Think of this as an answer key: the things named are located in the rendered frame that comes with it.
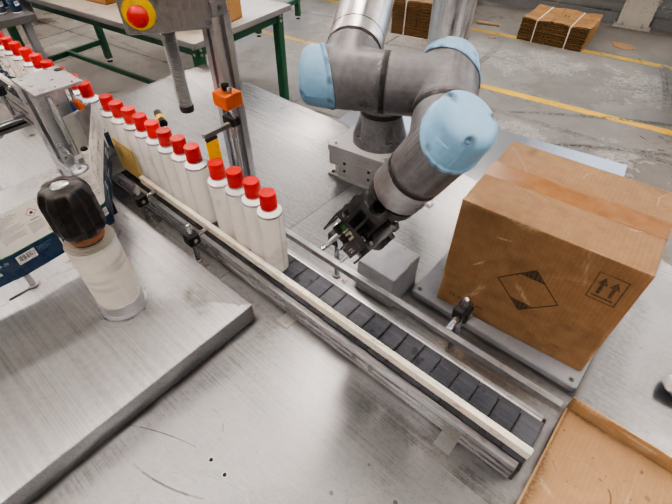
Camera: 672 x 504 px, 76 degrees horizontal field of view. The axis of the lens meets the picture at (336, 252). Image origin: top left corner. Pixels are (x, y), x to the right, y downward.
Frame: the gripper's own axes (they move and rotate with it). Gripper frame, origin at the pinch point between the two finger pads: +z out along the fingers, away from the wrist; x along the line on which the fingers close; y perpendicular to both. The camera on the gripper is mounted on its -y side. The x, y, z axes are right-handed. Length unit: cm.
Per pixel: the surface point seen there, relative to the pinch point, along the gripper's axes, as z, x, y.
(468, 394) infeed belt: 2.0, 33.4, 0.0
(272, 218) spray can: 10.5, -13.4, 2.0
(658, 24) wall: 103, 23, -552
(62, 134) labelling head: 46, -70, 13
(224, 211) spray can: 24.2, -23.9, 2.4
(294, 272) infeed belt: 23.4, -3.7, -0.5
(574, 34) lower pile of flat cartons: 120, -24, -434
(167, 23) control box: 4, -55, -5
